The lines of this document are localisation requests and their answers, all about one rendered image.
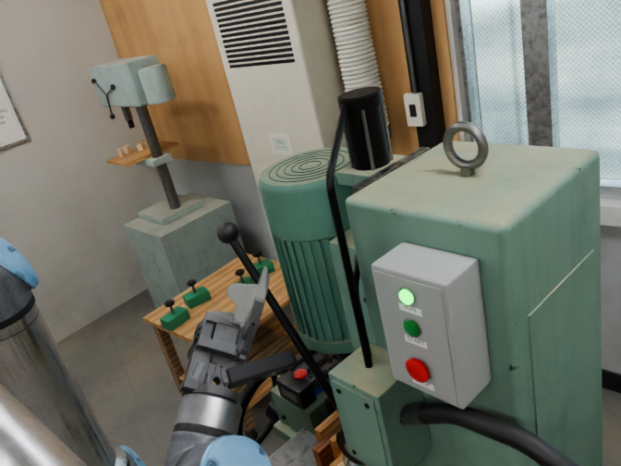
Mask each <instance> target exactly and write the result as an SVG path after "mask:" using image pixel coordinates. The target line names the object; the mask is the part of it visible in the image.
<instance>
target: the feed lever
mask: <svg viewBox="0 0 621 466"><path fill-rule="evenodd" d="M238 235H239V231H238V227H237V226H236V225H235V224H234V223H232V222H224V223H223V224H221V225H220V226H219V227H218V228H217V237H218V238H219V240H220V241H222V242H223V243H225V244H230V245H231V247H232V248H233V250H234V251H235V253H236V254H237V257H238V258H239V260H240V261H241V262H242V263H243V265H244V267H245V268H246V270H247V271H248V273H249V274H250V276H251V278H252V280H253V281H254V283H255V284H258V282H259V278H260V276H261V275H260V274H259V272H258V271H257V269H256V267H255V266H254V264H253V263H252V261H251V260H250V258H249V256H248V255H247V254H246V252H245V251H244V249H243V248H242V246H241V245H240V243H239V241H238V240H237V238H238ZM265 299H266V301H267V303H268V304H269V306H270V307H271V309H272V310H273V312H274V314H275V316H276V317H277V319H278V320H279V322H280V323H281V325H282V327H283V328H284V329H285V330H286V332H287V334H288V336H289V337H290V339H291V340H292V342H293V343H294V345H295V346H296V348H297V350H298V352H299V353H300V355H301V356H302V358H303V360H304V361H305V363H307V365H308V366H309V368H310V370H311V372H312V373H313V375H314V376H315V378H316V379H317V381H318V383H319V384H320V386H321V387H322V389H323V391H324V393H325V394H326V396H327V397H328V398H329V399H330V401H331V402H332V404H333V406H334V407H335V409H336V411H337V412H338V410H337V407H336V403H335V397H334V393H333V389H332V386H331V385H330V383H329V382H328V380H327V379H326V377H325V375H324V374H323V372H322V370H321V369H320V367H319V366H318V364H317V362H316V361H315V360H314V359H313V357H312V356H311V354H310V352H309V350H308V349H307V347H306V346H305V344H304V343H303V341H302V339H301V338H300V336H299V335H298V333H297V331H296V330H295V328H294V326H293V325H292V324H291V323H290V321H289V320H288V318H287V317H286V314H285V313H284V311H283V310H282V308H281V307H280V305H279V303H278V302H277V300H276V299H275V297H274V295H273V294H272V292H271V290H270V289H269V288H268V290H267V295H266V298H265ZM336 443H337V445H338V446H339V448H340V450H341V451H342V453H343V454H344V455H345V456H346V457H347V458H348V459H349V460H350V461H352V462H353V463H355V464H358V465H363V464H364V463H363V462H361V461H359V460H357V459H356V458H354V457H353V456H351V455H350V454H349V453H348V449H347V443H346V439H345V436H344V432H343V428H341V429H340V430H339V431H338V432H337V433H336Z"/></svg>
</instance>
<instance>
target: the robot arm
mask: <svg viewBox="0 0 621 466"><path fill-rule="evenodd" d="M269 282H270V278H269V273H268V268H267V267H265V266H264V267H263V269H262V273H261V276H260V278H259V282H258V284H238V283H234V284H231V285H230V286H228V288H227V290H226V295H227V296H228V297H229V298H230V299H231V300H232V301H233V302H234V303H235V304H236V308H235V311H234V312H233V313H230V312H218V311H211V312H209V313H206V314H205V317H204V318H203V320H202V321H201V322H199V323H198V325H197V326H196V329H195V332H194V337H193V339H192V341H191V346H190V349H189V351H188V359H189V365H188V368H187V371H186V374H185V377H184V380H183V381H182V383H181V386H180V389H179V392H183V393H187V394H186V395H185V396H183V398H182V400H181V404H180V407H179V411H178V414H177V419H176V423H175V427H174V430H173V433H172V436H171V440H170V443H169V447H168V450H167V453H166V456H165V460H164V466H272V465H271V462H270V460H269V458H268V456H267V454H266V452H265V451H264V450H263V448H262V447H261V446H260V445H259V444H258V443H257V442H255V441H254V440H252V439H250V438H248V437H245V436H242V435H237V431H238V428H239V423H240V419H241V414H242V411H243V410H242V408H241V407H240V406H239V405H238V404H237V403H238V399H239V394H238V393H237V392H235V391H233V390H231V389H232V388H236V387H239V386H244V385H246V384H249V383H253V382H256V381H259V380H262V379H264V378H268V377H271V376H274V375H284V374H287V373H288V372H289V370H290V369H291V368H292V367H294V366H295V365H296V364H297V362H298V361H297V359H296V356H295V353H294V351H293V350H288V351H284V352H282V351H278V352H276V353H274V354H273V355H272V356H268V357H265V358H261V359H259V360H256V361H252V362H247V360H246V359H247V358H248V357H249V355H250V350H251V347H252V343H253V340H254V336H255V333H256V331H257V328H258V325H259V322H260V319H261V316H262V310H263V306H264V302H265V298H266V295H267V290H268V286H269ZM38 285H39V277H38V276H37V274H36V273H35V271H34V269H33V268H32V267H31V265H30V264H29V262H28V261H27V260H26V259H25V258H24V257H23V255H22V254H21V253H20V252H19V251H18V250H17V249H16V248H15V247H13V246H12V245H11V244H10V243H9V242H7V241H6V240H4V239H2V238H0V381H1V383H2V384H1V383H0V466H146V464H145V463H144V462H143V461H141V460H140V457H139V456H138V455H137V454H136V453H135V452H134V451H133V450H132V449H131V448H129V447H127V446H124V445H123V446H118V445H115V444H111V443H108V441H107V439H106V437H105V435H104V432H103V430H102V428H101V426H100V425H99V424H98V422H97V420H96V418H95V416H94V414H93V412H92V410H91V407H90V405H89V404H88V402H87V400H86V399H85V397H84V395H83V393H82V391H81V389H80V387H79V385H78V383H77V381H76V379H75V377H74V375H73V373H72V372H71V370H70V368H69V366H68V364H67V362H66V360H65V358H64V356H63V354H62V352H61V350H60V348H59V347H58V345H57V343H56V342H55V339H54V337H53V335H52V333H51V331H50V329H49V327H48V325H47V323H46V322H45V321H44V319H43V316H42V314H41V312H40V310H39V308H38V306H37V304H36V300H35V298H34V296H33V294H32V292H31V290H32V289H35V288H36V286H38ZM245 317H246V319H245ZM244 323H245V324H244ZM213 381H214V382H215V383H216V385H214V384H213Z"/></svg>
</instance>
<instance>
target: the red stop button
mask: <svg viewBox="0 0 621 466"><path fill-rule="evenodd" d="M406 368H407V371H408V373H409V375H410V376H411V377H412V378H413V379H414V380H416V381H418V382H420V383H425V382H427V381H428V380H429V378H430V373H429V370H428V368H427V366H426V365H425V364H424V363H423V362H422V361H420V360H418V359H416V358H410V359H408V360H407V362H406Z"/></svg>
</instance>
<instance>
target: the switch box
mask: <svg viewBox="0 0 621 466"><path fill-rule="evenodd" d="M371 270H372V275H373V280H374V285H375V289H376V294H377V299H378V303H379V308H380V313H381V317H382V322H383V327H384V335H385V340H386V345H387V349H388V354H389V358H390V363H391V367H392V372H393V377H394V378H395V379H397V380H399V381H401V382H403V383H405V384H408V385H410V386H413V387H415V388H417V389H419V390H421V391H423V392H425V393H427V394H429V395H432V396H434V397H436V398H438V399H441V400H443V401H445V402H447V403H449V404H451V405H454V406H456V407H458V408H460V409H462V410H464V409H465V408H466V407H467V406H468V405H469V404H470V402H471V401H472V400H474V399H475V398H476V397H477V395H478V394H479V393H480V392H481V391H482V390H483V389H484V388H485V387H486V386H487V385H488V384H489V383H490V381H491V380H492V372H491V364H490V355H489V347H488V338H487V330H486V322H485V313H484V305H483V296H482V287H481V271H480V263H479V260H478V259H477V258H473V257H468V256H465V255H461V254H456V253H452V252H449V251H441V250H437V249H433V248H429V247H425V246H420V245H417V244H412V243H408V242H402V243H401V244H399V245H398V246H396V247H395V248H393V249H392V250H391V251H390V252H388V253H387V254H386V255H384V256H383V257H381V258H380V259H378V260H377V261H376V262H374V263H373V264H372V265H371ZM401 288H409V289H410V290H411V291H412V292H413V293H414V295H415V298H416V301H415V302H414V303H413V304H412V305H409V306H411V307H414V308H417V309H420V310H421V314H422V317H421V316H418V315H416V314H413V313H408V312H405V311H402V310H400V309H399V304H398V303H399V302H400V303H403V304H405V303H404V302H403V301H402V300H401V299H400V298H399V290H400V289H401ZM408 317H411V318H413V319H415V320H416V321H417V322H418V323H419V324H420V326H421V328H422V335H421V336H420V337H414V338H416V339H418V340H421V341H424V342H426V343H427V348H428V349H425V348H422V347H420V346H417V345H415V344H412V343H410V342H407V341H406V340H405V335H407V336H409V334H408V333H407V332H406V331H405V329H404V326H403V322H404V320H405V319H406V318H408ZM410 358H416V359H418V360H420V361H422V362H423V363H424V364H425V365H426V366H427V368H428V370H429V373H430V378H429V380H428V381H427V383H429V384H432V385H433V387H434V391H432V390H430V389H429V388H427V387H424V386H421V385H419V384H417V383H414V382H413V379H412V377H411V376H410V375H409V373H408V371H407V368H406V362H407V360H408V359H410Z"/></svg>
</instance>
